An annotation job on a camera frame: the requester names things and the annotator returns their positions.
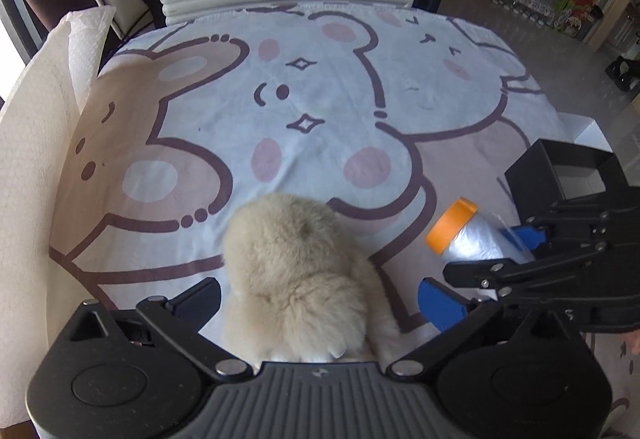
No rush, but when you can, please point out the white quilted foam sheet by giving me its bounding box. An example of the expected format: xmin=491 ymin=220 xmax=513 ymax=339
xmin=1 ymin=6 xmax=116 ymax=428

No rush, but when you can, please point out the plastic roll with orange cap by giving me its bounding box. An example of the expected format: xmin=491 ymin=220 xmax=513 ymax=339
xmin=425 ymin=198 xmax=534 ymax=263

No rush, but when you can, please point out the beige plush toy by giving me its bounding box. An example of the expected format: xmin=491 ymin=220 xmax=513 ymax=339
xmin=221 ymin=193 xmax=401 ymax=369

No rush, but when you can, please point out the red green snack box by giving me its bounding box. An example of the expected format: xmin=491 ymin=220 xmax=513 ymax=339
xmin=552 ymin=0 xmax=596 ymax=40

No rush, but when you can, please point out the white cardboard tray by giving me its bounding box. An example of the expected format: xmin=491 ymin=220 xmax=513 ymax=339
xmin=558 ymin=112 xmax=613 ymax=152

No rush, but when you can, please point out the cartoon bear bed sheet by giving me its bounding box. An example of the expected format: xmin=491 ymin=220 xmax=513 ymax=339
xmin=26 ymin=2 xmax=639 ymax=438

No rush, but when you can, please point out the black cardboard box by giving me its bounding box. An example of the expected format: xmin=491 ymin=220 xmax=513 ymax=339
xmin=506 ymin=139 xmax=634 ymax=221

